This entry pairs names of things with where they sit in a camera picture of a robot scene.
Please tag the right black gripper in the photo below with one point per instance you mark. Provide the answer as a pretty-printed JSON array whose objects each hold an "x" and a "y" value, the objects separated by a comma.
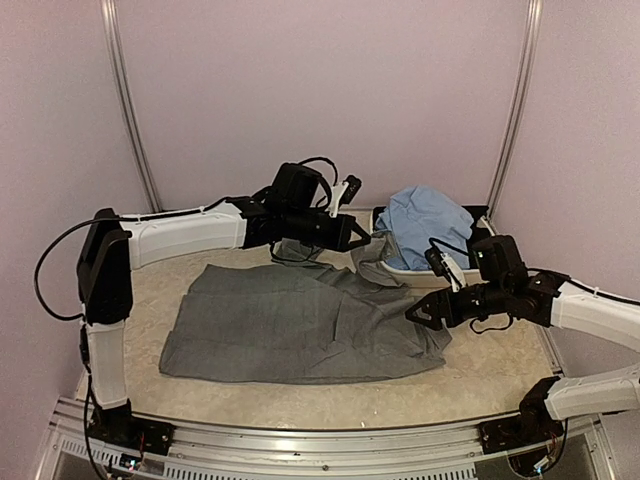
[{"x": 437, "y": 309}]

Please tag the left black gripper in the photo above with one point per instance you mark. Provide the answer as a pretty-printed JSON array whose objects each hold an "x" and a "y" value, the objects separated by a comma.
[{"x": 342, "y": 237}]

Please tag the grey long sleeve shirt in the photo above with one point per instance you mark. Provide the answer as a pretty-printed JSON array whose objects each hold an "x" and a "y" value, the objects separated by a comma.
[{"x": 301, "y": 321}]

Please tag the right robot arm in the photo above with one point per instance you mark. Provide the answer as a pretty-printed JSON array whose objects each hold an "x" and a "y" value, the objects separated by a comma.
[{"x": 547, "y": 299}]

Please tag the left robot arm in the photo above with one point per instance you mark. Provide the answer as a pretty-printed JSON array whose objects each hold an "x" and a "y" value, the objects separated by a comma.
[{"x": 299, "y": 204}]

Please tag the white plastic bin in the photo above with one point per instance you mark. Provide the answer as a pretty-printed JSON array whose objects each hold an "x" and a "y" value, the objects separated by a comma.
[{"x": 419, "y": 280}]

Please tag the light blue shirt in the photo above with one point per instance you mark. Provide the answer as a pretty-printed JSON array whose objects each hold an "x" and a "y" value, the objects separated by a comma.
[{"x": 418, "y": 213}]

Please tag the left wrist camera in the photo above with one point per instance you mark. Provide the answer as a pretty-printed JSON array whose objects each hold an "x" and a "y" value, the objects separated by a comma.
[{"x": 342, "y": 194}]

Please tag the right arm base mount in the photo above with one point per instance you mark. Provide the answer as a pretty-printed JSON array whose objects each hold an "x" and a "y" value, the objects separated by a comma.
[{"x": 516, "y": 432}]

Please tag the front aluminium rail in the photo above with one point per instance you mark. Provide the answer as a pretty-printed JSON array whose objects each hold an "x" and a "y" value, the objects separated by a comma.
[{"x": 198, "y": 450}]

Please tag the right aluminium frame post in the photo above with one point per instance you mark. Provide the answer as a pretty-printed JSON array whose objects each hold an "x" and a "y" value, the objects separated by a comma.
[{"x": 517, "y": 105}]

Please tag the aluminium frame post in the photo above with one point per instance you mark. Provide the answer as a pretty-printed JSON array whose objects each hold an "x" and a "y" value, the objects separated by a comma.
[
  {"x": 115, "y": 50},
  {"x": 517, "y": 105}
]

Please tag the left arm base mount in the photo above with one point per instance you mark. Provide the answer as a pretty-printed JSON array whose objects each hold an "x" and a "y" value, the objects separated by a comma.
[{"x": 134, "y": 433}]

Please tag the left aluminium frame post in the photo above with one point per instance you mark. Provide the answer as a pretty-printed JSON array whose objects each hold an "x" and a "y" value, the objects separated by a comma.
[{"x": 115, "y": 50}]

